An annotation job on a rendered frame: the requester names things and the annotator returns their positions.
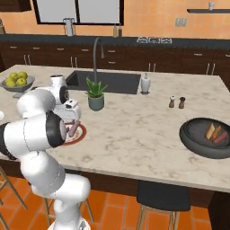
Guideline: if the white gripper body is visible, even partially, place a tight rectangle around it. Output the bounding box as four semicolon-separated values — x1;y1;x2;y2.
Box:
53;104;83;125

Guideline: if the pink-brown sausage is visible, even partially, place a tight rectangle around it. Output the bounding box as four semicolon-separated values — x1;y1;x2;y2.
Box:
68;119;81;138

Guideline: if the red-rimmed plate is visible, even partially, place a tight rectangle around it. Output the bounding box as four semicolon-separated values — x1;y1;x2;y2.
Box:
61;120;88;146

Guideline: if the grey fruit bowl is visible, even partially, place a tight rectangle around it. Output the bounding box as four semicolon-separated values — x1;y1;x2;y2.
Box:
0;75;36;100

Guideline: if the dark grey bowl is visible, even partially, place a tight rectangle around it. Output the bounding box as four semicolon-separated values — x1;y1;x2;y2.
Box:
179;117;230;160

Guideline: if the tan bun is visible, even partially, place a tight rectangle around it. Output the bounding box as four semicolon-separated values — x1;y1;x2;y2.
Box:
204;122;217;140

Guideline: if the orange-brown sausage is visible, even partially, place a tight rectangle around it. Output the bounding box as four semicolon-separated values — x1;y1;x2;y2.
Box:
209;125;223;142

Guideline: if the reddish-brown sausage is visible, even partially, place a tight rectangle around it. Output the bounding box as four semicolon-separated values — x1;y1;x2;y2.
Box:
212;130;229;146

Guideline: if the grey-green plant pot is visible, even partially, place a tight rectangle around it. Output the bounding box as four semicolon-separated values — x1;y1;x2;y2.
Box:
87;93;106;112

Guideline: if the green leafy plant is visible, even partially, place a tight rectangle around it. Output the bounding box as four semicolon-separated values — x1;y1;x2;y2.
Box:
85;76;109;99

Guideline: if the dark sink basin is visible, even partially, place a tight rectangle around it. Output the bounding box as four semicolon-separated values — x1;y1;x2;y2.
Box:
65;69;142;95

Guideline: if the grey curved tap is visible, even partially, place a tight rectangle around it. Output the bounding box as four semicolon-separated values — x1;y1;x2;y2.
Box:
92;36;105;85

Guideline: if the white soap dispenser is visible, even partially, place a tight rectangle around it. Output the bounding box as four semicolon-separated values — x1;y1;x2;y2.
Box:
140;72;152;95

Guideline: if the black-framed window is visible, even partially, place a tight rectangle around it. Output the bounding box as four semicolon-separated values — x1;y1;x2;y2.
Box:
31;0;126;27

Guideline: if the brown shaker with white cap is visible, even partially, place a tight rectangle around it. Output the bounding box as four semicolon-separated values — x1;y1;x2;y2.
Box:
168;95;177;110

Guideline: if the hob with grey grates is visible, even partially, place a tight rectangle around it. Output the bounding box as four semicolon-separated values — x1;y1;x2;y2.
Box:
136;36;173;45

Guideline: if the dark wooden cupboard run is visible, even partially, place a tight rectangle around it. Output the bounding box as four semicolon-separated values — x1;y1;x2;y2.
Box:
0;33;230;84

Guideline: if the brown shaker with dark cap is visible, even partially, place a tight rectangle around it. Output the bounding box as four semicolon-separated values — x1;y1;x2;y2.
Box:
178;96;187;110

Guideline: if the black-seated wooden stool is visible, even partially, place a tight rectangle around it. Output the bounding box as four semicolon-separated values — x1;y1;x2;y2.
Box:
136;180;192;230

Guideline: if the dark wooden wall cupboard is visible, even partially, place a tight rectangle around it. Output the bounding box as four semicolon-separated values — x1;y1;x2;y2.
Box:
0;0;32;13

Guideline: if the grey wall socket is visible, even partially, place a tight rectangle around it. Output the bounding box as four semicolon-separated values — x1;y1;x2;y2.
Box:
174;17;188;28

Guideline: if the dark wall shelf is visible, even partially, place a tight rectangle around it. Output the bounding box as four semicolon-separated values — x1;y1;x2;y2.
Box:
186;8;230;14

